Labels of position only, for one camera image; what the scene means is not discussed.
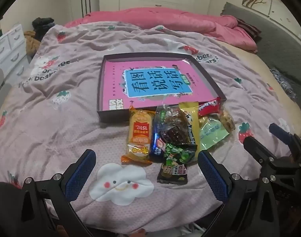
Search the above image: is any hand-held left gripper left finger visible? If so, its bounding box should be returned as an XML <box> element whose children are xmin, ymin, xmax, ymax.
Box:
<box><xmin>18</xmin><ymin>149</ymin><xmax>97</xmax><ymax>237</ymax></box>

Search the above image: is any grey padded headboard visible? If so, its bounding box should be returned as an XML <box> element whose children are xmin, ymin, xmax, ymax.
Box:
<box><xmin>221</xmin><ymin>2</ymin><xmax>301</xmax><ymax>126</ymax></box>

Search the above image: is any clear green label snack packet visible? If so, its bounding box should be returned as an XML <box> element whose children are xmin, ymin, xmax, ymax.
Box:
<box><xmin>155</xmin><ymin>105</ymin><xmax>190</xmax><ymax>135</ymax></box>

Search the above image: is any dark shallow box tray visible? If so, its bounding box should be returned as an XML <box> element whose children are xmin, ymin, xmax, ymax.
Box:
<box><xmin>97</xmin><ymin>52</ymin><xmax>227</xmax><ymax>123</ymax></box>

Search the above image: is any white drawer cabinet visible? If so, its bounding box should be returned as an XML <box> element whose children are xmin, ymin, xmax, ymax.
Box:
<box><xmin>0</xmin><ymin>25</ymin><xmax>27</xmax><ymax>79</ymax></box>

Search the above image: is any dark striped cloth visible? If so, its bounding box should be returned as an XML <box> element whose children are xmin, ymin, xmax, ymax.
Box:
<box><xmin>237</xmin><ymin>20</ymin><xmax>262</xmax><ymax>41</ymax></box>

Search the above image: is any strawberry printed blanket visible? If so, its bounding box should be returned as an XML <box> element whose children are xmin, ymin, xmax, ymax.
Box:
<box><xmin>0</xmin><ymin>21</ymin><xmax>301</xmax><ymax>235</ymax></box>

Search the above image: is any black green pea packet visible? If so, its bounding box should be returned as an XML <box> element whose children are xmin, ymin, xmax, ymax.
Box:
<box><xmin>157</xmin><ymin>142</ymin><xmax>198</xmax><ymax>184</ymax></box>

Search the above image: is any pink book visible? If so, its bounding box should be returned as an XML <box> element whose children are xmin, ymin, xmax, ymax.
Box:
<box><xmin>102</xmin><ymin>60</ymin><xmax>219</xmax><ymax>111</ymax></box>

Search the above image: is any brown knitted item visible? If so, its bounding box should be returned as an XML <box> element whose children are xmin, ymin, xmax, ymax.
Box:
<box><xmin>24</xmin><ymin>31</ymin><xmax>41</xmax><ymax>57</ymax></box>

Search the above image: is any orange cake packet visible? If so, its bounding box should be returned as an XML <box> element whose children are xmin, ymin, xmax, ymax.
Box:
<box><xmin>120</xmin><ymin>105</ymin><xmax>156</xmax><ymax>165</ymax></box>

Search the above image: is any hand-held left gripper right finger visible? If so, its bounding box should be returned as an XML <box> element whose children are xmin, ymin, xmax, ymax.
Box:
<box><xmin>197</xmin><ymin>150</ymin><xmax>282</xmax><ymax>237</ymax></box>

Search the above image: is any clear peanut brittle packet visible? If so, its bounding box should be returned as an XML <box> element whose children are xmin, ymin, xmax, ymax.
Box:
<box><xmin>218</xmin><ymin>109</ymin><xmax>236</xmax><ymax>132</ymax></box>

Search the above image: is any dark brown snack packet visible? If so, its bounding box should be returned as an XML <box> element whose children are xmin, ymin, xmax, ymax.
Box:
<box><xmin>160</xmin><ymin>125</ymin><xmax>190</xmax><ymax>146</ymax></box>

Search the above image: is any blue cookie packet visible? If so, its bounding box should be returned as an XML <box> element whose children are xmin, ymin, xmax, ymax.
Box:
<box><xmin>149</xmin><ymin>106</ymin><xmax>171</xmax><ymax>163</ymax></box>

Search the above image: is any light green snack packet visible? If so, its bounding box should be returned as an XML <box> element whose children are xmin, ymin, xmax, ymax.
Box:
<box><xmin>198</xmin><ymin>117</ymin><xmax>230</xmax><ymax>151</ymax></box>

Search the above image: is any pink quilt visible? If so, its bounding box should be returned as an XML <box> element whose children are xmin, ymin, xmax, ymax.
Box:
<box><xmin>64</xmin><ymin>8</ymin><xmax>258</xmax><ymax>52</ymax></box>

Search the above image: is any dark plush item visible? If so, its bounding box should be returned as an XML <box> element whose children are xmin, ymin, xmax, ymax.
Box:
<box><xmin>32</xmin><ymin>17</ymin><xmax>55</xmax><ymax>41</ymax></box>

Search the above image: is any red candy stick packet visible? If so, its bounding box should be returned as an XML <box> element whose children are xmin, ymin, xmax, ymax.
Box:
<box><xmin>197</xmin><ymin>98</ymin><xmax>221</xmax><ymax>118</ymax></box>

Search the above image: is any beige bed sheet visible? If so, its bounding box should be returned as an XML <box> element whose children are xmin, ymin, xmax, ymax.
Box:
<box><xmin>222</xmin><ymin>41</ymin><xmax>301</xmax><ymax>129</ymax></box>

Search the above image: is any blue patterned cloth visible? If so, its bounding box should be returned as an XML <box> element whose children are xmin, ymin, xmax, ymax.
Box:
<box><xmin>270</xmin><ymin>68</ymin><xmax>298</xmax><ymax>102</ymax></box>

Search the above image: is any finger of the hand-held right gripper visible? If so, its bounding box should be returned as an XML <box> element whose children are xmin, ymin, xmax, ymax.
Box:
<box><xmin>243</xmin><ymin>136</ymin><xmax>279</xmax><ymax>171</ymax></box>
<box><xmin>268</xmin><ymin>123</ymin><xmax>301</xmax><ymax>153</ymax></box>

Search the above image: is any yellow candy stick packet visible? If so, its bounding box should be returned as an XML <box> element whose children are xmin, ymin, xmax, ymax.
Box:
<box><xmin>178</xmin><ymin>102</ymin><xmax>201</xmax><ymax>162</ymax></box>

